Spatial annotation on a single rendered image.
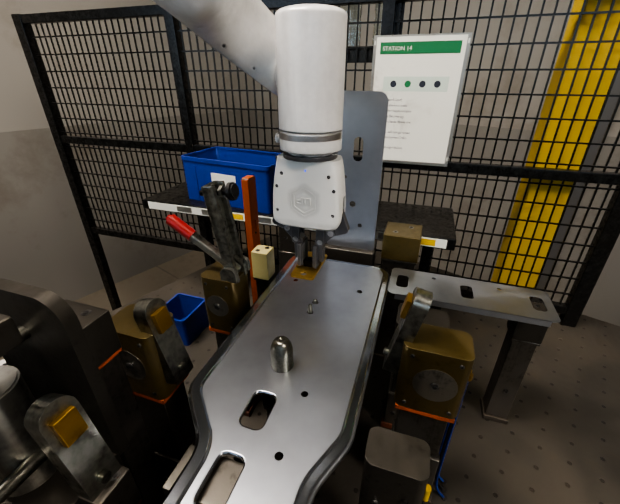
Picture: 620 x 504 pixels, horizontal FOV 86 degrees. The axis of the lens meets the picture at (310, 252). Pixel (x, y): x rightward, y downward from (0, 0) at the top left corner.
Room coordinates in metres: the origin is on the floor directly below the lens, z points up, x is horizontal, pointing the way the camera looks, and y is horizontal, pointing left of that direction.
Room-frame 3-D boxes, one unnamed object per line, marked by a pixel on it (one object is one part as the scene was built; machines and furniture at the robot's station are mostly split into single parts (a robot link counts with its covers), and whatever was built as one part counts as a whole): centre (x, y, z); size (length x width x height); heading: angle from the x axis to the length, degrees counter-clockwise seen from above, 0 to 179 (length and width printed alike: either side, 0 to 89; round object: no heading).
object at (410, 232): (0.69, -0.21, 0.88); 0.08 x 0.08 x 0.36; 72
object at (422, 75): (0.96, -0.27, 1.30); 0.23 x 0.02 x 0.31; 72
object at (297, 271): (0.47, 0.00, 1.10); 0.08 x 0.04 x 0.01; 162
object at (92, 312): (0.31, 0.28, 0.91); 0.07 x 0.05 x 0.42; 72
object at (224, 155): (1.00, 0.21, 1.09); 0.30 x 0.17 x 0.13; 64
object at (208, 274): (0.53, 0.17, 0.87); 0.10 x 0.07 x 0.35; 72
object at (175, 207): (0.94, 0.05, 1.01); 0.90 x 0.22 x 0.03; 72
